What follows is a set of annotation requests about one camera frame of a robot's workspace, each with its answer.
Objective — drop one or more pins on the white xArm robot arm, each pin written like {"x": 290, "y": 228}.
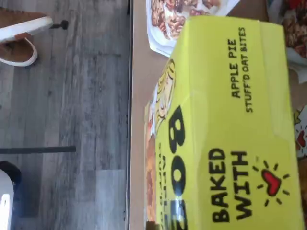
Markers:
{"x": 4, "y": 191}

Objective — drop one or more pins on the red label granola bag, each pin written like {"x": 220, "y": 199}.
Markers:
{"x": 295, "y": 36}
{"x": 172, "y": 21}

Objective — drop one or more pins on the small black floor object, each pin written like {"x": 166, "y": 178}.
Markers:
{"x": 61, "y": 24}

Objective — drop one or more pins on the brown shoe white sole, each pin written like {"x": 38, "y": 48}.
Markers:
{"x": 21, "y": 26}
{"x": 16, "y": 54}

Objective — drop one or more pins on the black metal shelf rack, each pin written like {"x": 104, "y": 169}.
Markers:
{"x": 129, "y": 119}

